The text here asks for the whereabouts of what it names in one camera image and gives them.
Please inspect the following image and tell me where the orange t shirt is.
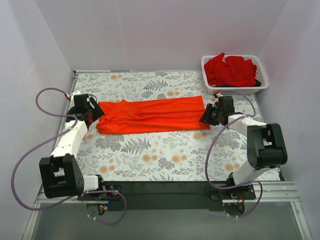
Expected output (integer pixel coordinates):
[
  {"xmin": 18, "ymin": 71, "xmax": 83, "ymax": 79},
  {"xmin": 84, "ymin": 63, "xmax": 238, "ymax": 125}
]
[{"xmin": 96, "ymin": 95, "xmax": 210, "ymax": 135}]

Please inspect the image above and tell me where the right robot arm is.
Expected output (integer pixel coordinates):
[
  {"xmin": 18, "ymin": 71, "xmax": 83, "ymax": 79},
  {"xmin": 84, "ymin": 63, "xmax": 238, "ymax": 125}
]
[{"xmin": 199, "ymin": 93, "xmax": 288, "ymax": 191}]

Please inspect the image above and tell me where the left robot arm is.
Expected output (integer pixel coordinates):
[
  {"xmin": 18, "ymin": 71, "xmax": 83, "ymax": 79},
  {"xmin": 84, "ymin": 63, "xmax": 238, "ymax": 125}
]
[{"xmin": 39, "ymin": 94, "xmax": 104, "ymax": 199}]

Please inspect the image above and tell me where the red shirts pile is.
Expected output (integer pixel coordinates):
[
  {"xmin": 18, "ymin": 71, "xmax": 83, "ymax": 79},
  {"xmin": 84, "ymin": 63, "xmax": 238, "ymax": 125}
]
[{"xmin": 204, "ymin": 52, "xmax": 257, "ymax": 88}]

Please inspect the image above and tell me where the floral table mat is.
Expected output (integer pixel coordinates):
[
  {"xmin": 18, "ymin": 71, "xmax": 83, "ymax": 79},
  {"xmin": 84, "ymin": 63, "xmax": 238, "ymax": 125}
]
[{"xmin": 48, "ymin": 70, "xmax": 280, "ymax": 182}]

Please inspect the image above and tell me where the black garment in basket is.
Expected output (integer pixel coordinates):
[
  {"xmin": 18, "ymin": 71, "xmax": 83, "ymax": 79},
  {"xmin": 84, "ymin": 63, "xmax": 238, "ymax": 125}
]
[{"xmin": 217, "ymin": 79, "xmax": 262, "ymax": 88}]

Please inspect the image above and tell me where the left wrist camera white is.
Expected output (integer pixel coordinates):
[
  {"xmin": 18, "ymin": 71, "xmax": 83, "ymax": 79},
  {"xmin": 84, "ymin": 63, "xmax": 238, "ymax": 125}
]
[{"xmin": 64, "ymin": 90, "xmax": 82, "ymax": 102}]

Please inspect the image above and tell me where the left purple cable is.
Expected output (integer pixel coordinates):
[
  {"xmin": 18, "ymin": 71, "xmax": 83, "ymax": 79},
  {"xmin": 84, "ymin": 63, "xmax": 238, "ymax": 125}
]
[{"xmin": 10, "ymin": 87, "xmax": 128, "ymax": 225}]

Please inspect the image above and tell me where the purple cable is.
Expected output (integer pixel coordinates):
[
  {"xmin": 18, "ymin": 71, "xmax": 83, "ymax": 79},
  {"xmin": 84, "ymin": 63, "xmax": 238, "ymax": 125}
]
[
  {"xmin": 204, "ymin": 90, "xmax": 264, "ymax": 218},
  {"xmin": 10, "ymin": 87, "xmax": 128, "ymax": 225}
]

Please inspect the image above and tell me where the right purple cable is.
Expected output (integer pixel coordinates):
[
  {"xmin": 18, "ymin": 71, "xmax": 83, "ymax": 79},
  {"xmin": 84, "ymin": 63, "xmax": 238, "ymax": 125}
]
[{"xmin": 204, "ymin": 90, "xmax": 264, "ymax": 218}]

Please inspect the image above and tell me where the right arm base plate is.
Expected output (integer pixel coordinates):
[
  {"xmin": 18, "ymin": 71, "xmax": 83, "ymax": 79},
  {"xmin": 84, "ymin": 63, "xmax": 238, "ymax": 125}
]
[{"xmin": 204, "ymin": 185, "xmax": 256, "ymax": 200}]

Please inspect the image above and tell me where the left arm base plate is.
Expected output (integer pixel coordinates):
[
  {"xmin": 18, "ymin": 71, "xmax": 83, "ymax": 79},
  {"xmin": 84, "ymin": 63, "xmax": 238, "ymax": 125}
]
[{"xmin": 77, "ymin": 184, "xmax": 123, "ymax": 201}]

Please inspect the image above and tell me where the aluminium frame rail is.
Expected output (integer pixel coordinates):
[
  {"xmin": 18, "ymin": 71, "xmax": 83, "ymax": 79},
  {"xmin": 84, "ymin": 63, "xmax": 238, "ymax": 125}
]
[{"xmin": 34, "ymin": 181, "xmax": 301, "ymax": 205}]

